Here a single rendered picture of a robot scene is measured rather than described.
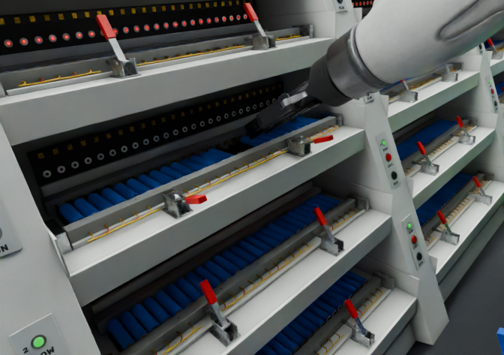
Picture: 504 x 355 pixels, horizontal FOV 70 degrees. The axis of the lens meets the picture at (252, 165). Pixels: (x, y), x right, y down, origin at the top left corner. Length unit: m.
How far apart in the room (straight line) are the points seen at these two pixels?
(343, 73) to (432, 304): 0.65
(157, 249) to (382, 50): 0.37
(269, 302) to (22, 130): 0.43
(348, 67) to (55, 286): 0.42
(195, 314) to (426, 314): 0.56
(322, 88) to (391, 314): 0.54
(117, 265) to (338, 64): 0.37
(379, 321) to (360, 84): 0.54
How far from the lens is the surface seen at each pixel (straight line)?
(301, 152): 0.66
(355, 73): 0.48
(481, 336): 1.02
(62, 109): 0.48
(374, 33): 0.45
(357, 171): 0.85
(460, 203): 1.30
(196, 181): 0.57
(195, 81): 0.55
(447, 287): 1.15
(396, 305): 0.90
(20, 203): 0.45
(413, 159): 1.08
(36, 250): 0.45
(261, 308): 0.62
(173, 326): 0.59
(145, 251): 0.49
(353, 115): 0.80
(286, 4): 0.88
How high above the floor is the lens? 0.61
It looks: 6 degrees down
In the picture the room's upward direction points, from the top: 20 degrees counter-clockwise
